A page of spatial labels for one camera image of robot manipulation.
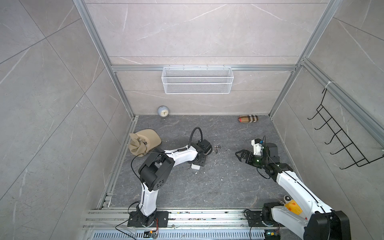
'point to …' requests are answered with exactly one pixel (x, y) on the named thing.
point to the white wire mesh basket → (197, 80)
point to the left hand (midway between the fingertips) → (199, 158)
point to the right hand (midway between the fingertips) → (241, 153)
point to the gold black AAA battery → (217, 146)
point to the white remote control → (195, 167)
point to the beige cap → (143, 141)
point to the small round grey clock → (163, 112)
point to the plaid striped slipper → (249, 118)
